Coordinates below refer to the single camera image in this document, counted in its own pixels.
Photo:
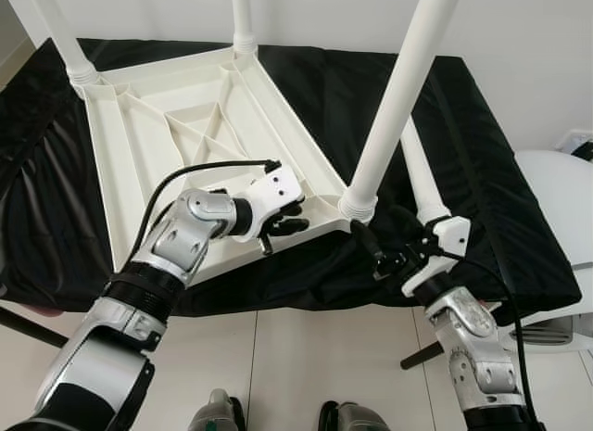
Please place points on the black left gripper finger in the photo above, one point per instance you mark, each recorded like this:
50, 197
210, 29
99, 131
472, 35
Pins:
289, 227
294, 206

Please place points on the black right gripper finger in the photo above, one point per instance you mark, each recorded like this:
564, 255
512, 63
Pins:
408, 220
369, 240

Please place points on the white plastic table leg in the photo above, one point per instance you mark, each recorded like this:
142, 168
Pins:
398, 88
422, 176
244, 19
60, 32

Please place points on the white plastic table top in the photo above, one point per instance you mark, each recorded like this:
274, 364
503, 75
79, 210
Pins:
120, 162

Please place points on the black metal table leg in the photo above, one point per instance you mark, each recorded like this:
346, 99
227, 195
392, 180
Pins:
422, 357
28, 327

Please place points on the white dome litter box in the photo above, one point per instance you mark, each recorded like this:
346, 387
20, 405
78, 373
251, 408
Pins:
561, 218

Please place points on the black power plug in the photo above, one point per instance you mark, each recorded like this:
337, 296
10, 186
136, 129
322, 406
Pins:
584, 151

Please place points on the pink cloth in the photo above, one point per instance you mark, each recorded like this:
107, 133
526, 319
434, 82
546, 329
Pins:
23, 308

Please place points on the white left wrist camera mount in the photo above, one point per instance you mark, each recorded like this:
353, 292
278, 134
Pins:
278, 188

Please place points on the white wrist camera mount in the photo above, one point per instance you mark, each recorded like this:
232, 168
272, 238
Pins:
278, 188
445, 241

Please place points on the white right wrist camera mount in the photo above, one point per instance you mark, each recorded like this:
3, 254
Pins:
445, 241

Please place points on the white wall socket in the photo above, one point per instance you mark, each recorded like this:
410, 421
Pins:
573, 139

